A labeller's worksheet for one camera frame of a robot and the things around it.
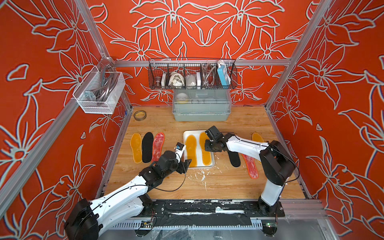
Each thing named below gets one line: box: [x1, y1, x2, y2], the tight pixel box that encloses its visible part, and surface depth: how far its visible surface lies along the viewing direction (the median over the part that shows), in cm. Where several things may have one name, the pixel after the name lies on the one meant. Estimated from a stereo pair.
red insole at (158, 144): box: [151, 132, 165, 164], surface depth 100 cm
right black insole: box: [227, 150, 241, 167], surface depth 92 cm
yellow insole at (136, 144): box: [130, 132, 143, 164], surface depth 97 cm
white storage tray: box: [183, 129, 215, 170], surface depth 95 cm
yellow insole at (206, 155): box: [199, 131, 212, 166], surface depth 92 cm
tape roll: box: [133, 110, 147, 121], surface depth 116 cm
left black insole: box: [142, 131, 154, 163], surface depth 100 cm
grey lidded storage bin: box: [172, 89, 232, 122], surface depth 102 cm
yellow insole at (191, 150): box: [185, 134, 198, 168], surface depth 97 cm
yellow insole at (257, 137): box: [252, 132, 265, 143], surface depth 103 cm
